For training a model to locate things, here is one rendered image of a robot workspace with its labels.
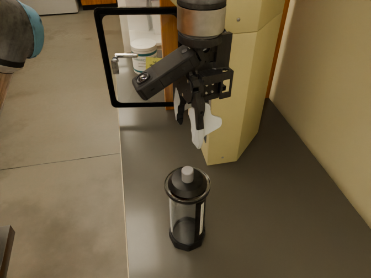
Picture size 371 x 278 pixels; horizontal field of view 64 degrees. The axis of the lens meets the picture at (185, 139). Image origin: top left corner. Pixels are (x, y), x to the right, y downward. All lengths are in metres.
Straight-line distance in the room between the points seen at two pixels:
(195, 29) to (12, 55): 0.44
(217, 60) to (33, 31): 0.43
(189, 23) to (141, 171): 0.68
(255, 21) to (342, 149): 0.53
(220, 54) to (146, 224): 0.57
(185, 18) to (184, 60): 0.06
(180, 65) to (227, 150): 0.59
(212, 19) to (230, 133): 0.58
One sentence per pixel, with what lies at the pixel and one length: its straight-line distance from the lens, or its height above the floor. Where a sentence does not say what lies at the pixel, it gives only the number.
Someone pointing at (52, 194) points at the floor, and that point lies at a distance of 2.38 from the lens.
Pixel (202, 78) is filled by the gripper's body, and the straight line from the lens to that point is 0.50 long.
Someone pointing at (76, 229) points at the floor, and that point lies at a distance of 2.13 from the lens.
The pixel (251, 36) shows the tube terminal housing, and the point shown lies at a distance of 0.83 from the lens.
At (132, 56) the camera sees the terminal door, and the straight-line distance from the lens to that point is 1.15.
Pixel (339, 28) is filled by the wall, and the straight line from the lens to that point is 1.09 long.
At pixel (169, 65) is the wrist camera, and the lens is 0.49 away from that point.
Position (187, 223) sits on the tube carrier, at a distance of 0.75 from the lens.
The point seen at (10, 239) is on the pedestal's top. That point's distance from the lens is 1.03.
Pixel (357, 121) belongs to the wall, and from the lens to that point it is 1.04.
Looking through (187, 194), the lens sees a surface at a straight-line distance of 0.67.
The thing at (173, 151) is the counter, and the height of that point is 0.94.
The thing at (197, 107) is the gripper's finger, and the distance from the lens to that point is 0.50.
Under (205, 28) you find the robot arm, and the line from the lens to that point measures 0.46.
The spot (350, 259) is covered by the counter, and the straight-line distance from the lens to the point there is 0.96.
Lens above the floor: 1.70
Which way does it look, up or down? 41 degrees down
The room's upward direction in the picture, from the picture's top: straight up
